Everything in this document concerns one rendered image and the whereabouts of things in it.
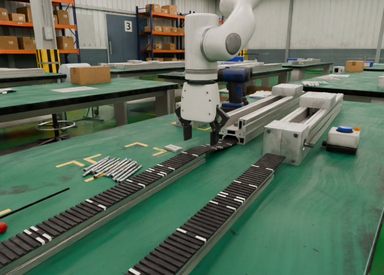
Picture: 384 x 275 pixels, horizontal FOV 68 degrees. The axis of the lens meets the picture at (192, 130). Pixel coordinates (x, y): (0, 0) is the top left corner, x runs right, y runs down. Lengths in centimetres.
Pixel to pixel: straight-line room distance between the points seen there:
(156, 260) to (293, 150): 51
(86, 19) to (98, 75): 1003
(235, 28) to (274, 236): 43
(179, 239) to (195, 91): 41
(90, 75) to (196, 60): 215
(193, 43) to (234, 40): 10
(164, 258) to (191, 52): 48
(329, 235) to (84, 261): 39
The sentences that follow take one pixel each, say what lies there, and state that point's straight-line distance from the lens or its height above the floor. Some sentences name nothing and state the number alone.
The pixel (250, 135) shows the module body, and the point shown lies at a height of 80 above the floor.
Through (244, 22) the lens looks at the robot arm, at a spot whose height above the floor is 114.
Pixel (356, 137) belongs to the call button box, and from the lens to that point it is 95.
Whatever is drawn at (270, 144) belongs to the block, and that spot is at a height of 83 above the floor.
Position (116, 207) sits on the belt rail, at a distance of 56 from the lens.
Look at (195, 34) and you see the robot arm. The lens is 71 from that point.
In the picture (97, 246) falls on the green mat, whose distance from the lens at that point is 51.
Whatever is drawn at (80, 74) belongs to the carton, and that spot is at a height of 87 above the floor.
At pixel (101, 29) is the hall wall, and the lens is 1316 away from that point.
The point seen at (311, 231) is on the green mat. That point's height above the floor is 78.
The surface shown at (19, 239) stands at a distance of 51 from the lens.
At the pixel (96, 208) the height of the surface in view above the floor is 81.
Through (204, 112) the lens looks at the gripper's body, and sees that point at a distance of 73.
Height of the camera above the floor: 108
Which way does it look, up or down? 16 degrees down
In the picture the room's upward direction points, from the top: straight up
